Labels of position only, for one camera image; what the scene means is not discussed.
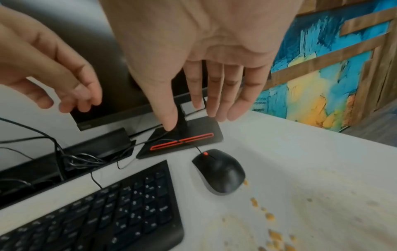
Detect person's left hand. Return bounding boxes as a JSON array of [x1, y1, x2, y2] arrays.
[[0, 6, 103, 113]]

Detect person's right hand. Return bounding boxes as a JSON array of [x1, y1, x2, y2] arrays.
[[99, 0, 303, 131]]

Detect black computer mouse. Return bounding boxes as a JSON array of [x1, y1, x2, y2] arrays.
[[191, 148, 246, 196]]

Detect black keyboard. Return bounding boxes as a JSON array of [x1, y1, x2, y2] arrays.
[[0, 160, 185, 251]]

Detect white partition panel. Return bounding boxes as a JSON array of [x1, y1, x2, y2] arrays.
[[0, 0, 106, 170]]

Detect black monitor with red-striped stand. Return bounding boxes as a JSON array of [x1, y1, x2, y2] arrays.
[[46, 0, 224, 160]]

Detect scattered yellow crumbs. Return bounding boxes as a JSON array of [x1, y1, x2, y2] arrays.
[[217, 178, 299, 251]]

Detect thin black mouse cable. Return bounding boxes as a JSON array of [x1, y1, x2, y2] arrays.
[[117, 137, 206, 170]]

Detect black cable box with wires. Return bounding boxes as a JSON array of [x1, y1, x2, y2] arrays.
[[0, 127, 137, 210]]

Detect thin black keyboard cable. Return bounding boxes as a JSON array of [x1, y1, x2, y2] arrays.
[[90, 170, 104, 190]]

